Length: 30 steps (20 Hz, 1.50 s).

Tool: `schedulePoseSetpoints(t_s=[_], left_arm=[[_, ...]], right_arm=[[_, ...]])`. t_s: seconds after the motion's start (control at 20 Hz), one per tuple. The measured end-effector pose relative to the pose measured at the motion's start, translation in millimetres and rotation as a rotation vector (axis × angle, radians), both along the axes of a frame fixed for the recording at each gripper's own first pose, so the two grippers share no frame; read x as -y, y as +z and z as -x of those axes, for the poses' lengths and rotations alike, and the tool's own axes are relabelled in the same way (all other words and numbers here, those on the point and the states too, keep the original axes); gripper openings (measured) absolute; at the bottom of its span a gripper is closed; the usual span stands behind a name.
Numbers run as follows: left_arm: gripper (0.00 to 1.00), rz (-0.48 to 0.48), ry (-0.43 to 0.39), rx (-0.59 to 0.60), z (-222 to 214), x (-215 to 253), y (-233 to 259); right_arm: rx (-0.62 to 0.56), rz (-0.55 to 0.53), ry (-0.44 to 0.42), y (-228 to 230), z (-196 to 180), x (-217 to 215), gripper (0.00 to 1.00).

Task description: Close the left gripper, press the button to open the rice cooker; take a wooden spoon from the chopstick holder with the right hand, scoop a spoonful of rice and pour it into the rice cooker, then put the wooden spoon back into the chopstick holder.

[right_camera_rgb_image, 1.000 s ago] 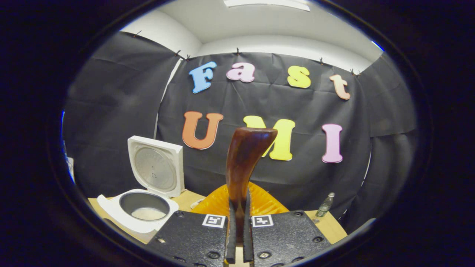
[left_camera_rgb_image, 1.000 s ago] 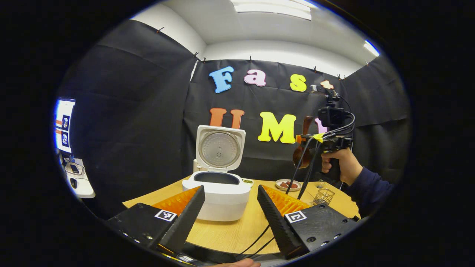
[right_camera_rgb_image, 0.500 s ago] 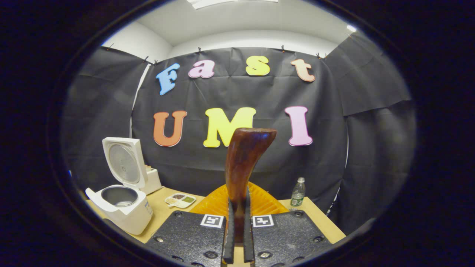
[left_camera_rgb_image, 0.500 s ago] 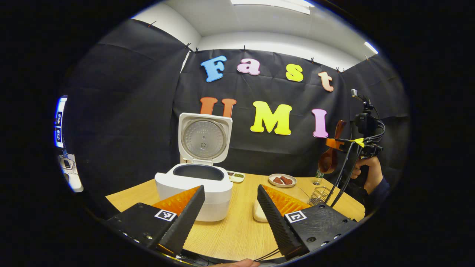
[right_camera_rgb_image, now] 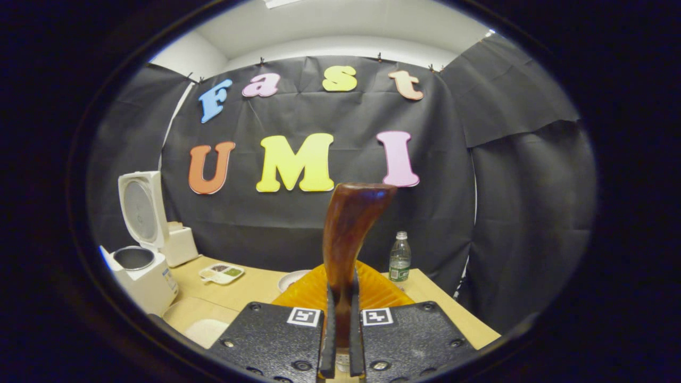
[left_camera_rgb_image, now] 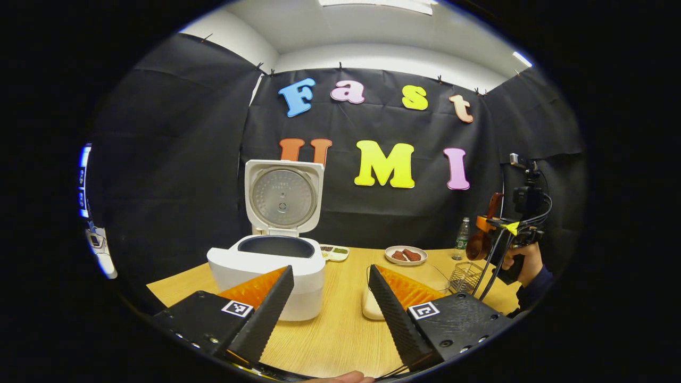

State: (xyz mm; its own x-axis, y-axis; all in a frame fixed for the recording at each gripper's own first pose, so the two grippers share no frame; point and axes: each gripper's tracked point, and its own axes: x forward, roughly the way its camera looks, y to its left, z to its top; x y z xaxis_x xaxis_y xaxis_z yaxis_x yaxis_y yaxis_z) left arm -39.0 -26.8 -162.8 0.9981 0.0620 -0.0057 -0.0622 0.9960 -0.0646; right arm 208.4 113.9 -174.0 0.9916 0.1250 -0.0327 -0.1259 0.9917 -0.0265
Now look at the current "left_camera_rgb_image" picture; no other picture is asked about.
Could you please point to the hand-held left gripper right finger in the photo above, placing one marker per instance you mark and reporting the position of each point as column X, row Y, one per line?
column 399, row 319

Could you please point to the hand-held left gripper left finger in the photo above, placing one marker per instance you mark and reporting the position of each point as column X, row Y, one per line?
column 266, row 314

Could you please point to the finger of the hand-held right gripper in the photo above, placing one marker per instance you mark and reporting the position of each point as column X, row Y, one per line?
column 485, row 223

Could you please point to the brown wooden spoon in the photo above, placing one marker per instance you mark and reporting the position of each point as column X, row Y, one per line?
column 478, row 247

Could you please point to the white rice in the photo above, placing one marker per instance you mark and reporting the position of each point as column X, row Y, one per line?
column 372, row 307

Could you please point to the white rice cooker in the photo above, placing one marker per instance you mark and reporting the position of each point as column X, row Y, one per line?
column 234, row 263

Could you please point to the clear water bottle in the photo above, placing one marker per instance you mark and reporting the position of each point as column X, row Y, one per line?
column 461, row 239

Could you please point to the white round plate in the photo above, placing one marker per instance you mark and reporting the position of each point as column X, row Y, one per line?
column 405, row 261

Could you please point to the brown meat piece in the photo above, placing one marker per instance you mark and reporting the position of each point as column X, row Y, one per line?
column 399, row 256
column 412, row 255

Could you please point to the white divided grain dish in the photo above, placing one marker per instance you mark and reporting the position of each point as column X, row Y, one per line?
column 335, row 252

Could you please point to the small ceiling light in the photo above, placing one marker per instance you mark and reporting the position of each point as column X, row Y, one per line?
column 522, row 58

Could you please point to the white side desk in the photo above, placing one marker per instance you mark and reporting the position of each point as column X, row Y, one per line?
column 105, row 260

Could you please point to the black backdrop cloth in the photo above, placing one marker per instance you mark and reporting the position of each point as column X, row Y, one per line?
column 186, row 159

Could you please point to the row of cloth clips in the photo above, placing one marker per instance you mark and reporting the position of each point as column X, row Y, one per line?
column 340, row 66

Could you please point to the computer monitor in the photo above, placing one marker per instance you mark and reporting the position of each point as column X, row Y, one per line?
column 84, row 181

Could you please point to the large ceiling light panel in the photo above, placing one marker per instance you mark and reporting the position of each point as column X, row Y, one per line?
column 380, row 4

